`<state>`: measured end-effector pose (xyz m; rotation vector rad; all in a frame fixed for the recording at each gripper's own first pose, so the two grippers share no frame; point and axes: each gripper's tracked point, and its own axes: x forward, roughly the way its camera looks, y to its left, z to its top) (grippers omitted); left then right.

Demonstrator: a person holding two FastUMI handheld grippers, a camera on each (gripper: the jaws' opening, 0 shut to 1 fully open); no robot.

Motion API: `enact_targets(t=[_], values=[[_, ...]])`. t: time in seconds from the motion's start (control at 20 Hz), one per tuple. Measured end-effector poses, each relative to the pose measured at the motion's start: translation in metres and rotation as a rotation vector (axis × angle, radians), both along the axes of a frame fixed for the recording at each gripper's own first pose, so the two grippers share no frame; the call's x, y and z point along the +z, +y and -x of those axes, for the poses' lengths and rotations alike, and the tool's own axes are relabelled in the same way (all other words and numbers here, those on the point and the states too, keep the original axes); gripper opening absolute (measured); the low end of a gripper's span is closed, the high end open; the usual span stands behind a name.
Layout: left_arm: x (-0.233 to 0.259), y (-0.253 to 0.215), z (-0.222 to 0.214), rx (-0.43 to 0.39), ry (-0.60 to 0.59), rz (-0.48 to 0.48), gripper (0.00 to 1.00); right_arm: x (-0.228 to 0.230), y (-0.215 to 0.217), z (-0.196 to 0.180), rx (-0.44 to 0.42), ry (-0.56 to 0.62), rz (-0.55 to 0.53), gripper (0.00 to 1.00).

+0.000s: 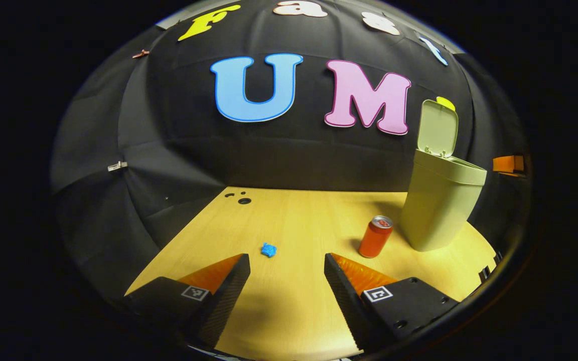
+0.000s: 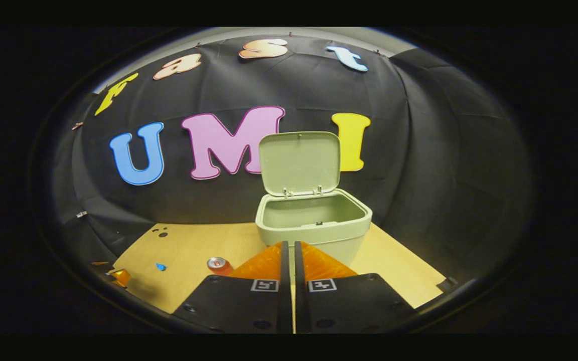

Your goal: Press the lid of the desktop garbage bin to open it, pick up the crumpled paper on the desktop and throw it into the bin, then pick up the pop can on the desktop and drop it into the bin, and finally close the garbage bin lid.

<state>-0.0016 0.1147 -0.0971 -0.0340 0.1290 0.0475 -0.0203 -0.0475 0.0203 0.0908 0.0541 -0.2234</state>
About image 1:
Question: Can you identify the black backdrop cloth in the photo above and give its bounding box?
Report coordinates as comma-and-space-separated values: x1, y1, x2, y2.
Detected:
51, 0, 530, 301

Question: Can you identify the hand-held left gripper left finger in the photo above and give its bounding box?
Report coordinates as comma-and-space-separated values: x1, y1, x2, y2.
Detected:
122, 253, 251, 350

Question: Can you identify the wooden desktop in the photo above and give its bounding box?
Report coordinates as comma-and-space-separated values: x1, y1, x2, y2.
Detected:
125, 187, 498, 361

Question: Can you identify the orange pop can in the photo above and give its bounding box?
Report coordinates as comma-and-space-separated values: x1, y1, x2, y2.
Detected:
358, 215, 394, 259

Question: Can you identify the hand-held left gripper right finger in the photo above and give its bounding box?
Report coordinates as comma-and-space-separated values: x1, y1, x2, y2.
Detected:
323, 252, 460, 353

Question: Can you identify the pale green desktop garbage bin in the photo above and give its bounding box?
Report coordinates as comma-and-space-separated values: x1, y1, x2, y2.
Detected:
400, 99, 488, 252

